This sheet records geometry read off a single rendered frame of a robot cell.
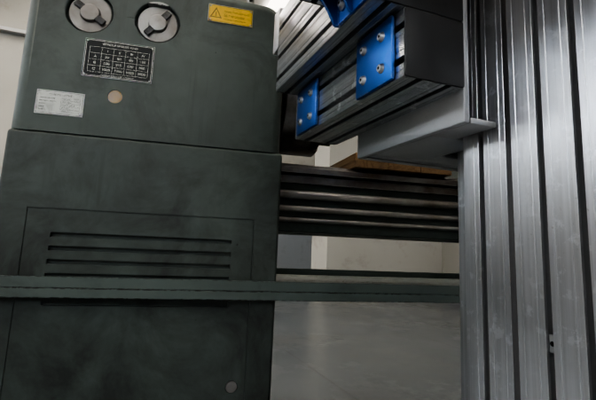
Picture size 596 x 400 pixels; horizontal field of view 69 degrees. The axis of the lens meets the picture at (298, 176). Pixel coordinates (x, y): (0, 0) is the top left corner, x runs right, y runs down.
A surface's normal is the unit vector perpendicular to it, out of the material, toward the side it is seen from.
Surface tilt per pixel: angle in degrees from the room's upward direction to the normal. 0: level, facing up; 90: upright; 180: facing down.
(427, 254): 90
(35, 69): 90
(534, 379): 90
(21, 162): 90
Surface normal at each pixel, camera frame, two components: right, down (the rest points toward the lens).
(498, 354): -0.93, -0.10
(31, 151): 0.25, -0.14
